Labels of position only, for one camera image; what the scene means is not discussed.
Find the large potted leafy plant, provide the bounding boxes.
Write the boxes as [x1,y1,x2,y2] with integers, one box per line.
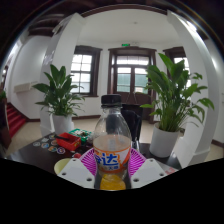
[139,52,215,159]

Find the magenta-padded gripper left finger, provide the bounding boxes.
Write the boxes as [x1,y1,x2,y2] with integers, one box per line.
[57,147,101,190]

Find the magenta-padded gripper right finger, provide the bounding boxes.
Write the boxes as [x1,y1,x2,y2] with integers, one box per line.
[127,147,168,190]

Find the narrow dark-framed window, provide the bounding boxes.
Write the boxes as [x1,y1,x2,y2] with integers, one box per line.
[163,46,192,88]

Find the black chair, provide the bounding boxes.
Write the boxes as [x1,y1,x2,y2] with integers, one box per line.
[120,103,144,149]

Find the red open box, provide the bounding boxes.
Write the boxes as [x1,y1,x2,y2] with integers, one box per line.
[55,132,82,152]

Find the red carpeted stairs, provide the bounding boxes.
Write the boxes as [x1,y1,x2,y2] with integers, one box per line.
[5,102,29,138]

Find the wide dark-framed window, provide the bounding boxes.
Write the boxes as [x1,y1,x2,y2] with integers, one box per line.
[69,45,103,98]

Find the dark wooden glazed double door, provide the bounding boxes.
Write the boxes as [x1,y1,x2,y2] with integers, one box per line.
[107,46,158,105]

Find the small potted leafy plant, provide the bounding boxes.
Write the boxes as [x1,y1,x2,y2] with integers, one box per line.
[32,63,87,135]

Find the long white wall heater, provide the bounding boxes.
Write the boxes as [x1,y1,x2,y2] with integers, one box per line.
[13,80,39,94]

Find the clear orange soda bottle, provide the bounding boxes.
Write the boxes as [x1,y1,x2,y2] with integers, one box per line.
[92,94,133,192]

